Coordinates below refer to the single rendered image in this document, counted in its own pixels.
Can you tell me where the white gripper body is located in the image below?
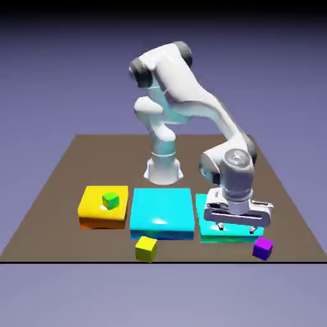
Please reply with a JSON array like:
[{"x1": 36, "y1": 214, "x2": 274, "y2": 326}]
[{"x1": 203, "y1": 198, "x2": 274, "y2": 229}]

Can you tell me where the small purple cube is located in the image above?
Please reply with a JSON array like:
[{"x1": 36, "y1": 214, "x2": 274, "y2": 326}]
[{"x1": 252, "y1": 236, "x2": 275, "y2": 262}]

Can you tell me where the small yellow cube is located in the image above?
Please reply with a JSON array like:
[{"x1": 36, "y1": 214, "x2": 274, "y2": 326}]
[{"x1": 134, "y1": 235, "x2": 158, "y2": 264}]

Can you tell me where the small green cube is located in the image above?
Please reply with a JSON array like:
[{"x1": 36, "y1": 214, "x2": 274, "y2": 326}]
[{"x1": 102, "y1": 192, "x2": 120, "y2": 211}]

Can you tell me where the large turquoise box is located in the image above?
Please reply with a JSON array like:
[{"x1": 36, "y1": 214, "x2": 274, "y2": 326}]
[{"x1": 195, "y1": 193, "x2": 265, "y2": 244}]

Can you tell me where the large cyan box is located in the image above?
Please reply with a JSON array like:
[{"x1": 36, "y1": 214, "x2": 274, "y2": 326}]
[{"x1": 129, "y1": 188, "x2": 195, "y2": 241}]

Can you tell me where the large yellow box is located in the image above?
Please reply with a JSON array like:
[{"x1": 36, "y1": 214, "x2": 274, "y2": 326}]
[{"x1": 77, "y1": 185, "x2": 129, "y2": 231}]

